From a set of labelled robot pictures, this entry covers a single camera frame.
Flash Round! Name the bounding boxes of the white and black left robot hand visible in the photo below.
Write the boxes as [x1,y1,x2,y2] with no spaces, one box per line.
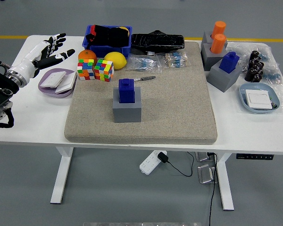
[10,32,75,80]

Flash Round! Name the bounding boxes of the blue square seal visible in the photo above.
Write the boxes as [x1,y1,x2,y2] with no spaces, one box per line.
[219,51,240,74]
[118,78,135,104]

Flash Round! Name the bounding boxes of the grey seal holder block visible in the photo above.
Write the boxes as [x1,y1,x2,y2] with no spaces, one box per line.
[200,43,227,71]
[201,31,228,45]
[112,86,142,123]
[207,58,243,93]

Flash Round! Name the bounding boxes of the orange cylinder seal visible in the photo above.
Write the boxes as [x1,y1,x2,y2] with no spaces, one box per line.
[210,33,227,55]
[211,21,227,40]

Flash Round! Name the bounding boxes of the purple dish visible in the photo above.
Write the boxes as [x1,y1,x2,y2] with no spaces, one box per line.
[38,68,76,98]

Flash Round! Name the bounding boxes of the colourful puzzle cube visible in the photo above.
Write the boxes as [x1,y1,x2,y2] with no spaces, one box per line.
[76,58,95,81]
[93,59,115,82]

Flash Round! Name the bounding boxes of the orange fruit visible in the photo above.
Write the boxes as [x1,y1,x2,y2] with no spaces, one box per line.
[78,49,98,65]

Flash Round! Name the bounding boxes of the blue plastic bin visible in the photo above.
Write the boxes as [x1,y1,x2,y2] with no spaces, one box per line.
[82,24,133,59]

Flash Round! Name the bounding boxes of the black cloth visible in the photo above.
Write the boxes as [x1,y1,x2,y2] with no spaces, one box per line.
[86,24,130,48]

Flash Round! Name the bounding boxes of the yellow lemon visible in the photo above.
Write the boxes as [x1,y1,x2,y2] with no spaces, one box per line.
[103,52,127,70]

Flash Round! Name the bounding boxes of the bag of blue resistors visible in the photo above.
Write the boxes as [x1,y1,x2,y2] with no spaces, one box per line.
[126,54,161,74]

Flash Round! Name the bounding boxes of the white table leg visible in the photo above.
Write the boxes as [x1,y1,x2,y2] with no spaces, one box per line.
[216,153,234,211]
[50,146,74,204]

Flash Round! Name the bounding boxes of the black plastic tray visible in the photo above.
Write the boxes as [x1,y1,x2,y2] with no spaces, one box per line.
[131,30,185,54]

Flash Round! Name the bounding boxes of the bag of taped resistors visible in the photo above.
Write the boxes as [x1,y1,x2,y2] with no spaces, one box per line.
[160,51,189,69]

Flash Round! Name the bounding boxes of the grey-brown mat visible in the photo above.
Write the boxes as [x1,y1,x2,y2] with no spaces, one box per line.
[64,41,218,145]

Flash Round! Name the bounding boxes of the white power strip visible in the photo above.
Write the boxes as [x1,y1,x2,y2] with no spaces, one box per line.
[139,150,167,175]

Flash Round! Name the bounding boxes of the metal floor socket box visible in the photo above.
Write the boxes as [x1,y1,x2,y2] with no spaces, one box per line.
[197,164,218,185]
[195,152,215,162]

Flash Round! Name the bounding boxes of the light blue dish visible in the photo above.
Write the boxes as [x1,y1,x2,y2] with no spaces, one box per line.
[239,82,281,114]

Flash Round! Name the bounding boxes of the clear plastic bag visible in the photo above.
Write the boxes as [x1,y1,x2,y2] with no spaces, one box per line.
[226,41,283,116]

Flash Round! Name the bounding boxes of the black table control panel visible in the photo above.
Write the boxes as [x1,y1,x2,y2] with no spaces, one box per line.
[236,153,274,161]

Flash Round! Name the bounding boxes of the white switch panel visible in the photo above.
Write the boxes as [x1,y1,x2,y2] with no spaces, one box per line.
[245,92,274,110]
[39,71,67,89]
[54,72,77,95]

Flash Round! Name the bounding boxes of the thin black adapter cable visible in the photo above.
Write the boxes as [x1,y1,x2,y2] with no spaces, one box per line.
[166,152,195,178]

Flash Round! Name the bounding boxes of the long black cable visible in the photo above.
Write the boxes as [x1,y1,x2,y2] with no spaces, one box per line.
[208,153,218,226]

